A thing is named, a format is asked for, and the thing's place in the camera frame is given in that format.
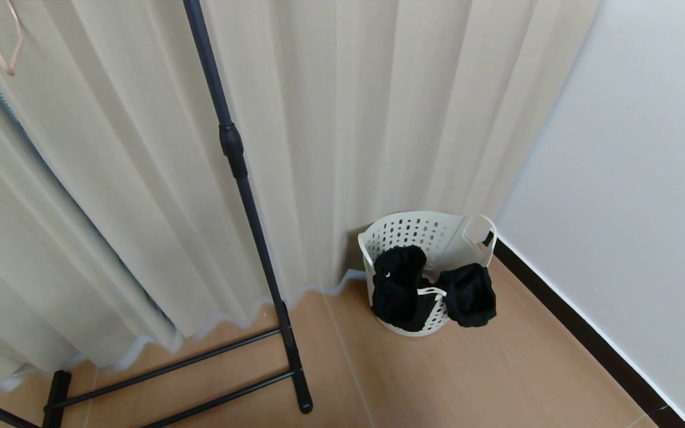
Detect black drawstring shorts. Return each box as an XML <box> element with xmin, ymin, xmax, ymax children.
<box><xmin>371</xmin><ymin>245</ymin><xmax>439</xmax><ymax>333</ymax></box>

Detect white laundry basket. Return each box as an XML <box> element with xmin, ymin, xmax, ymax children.
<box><xmin>357</xmin><ymin>211</ymin><xmax>498</xmax><ymax>338</ymax></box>

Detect black clothes rack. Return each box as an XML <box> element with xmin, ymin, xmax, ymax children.
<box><xmin>0</xmin><ymin>0</ymin><xmax>314</xmax><ymax>428</ymax></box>

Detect black garment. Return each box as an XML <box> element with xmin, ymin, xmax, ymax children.
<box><xmin>438</xmin><ymin>263</ymin><xmax>498</xmax><ymax>329</ymax></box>

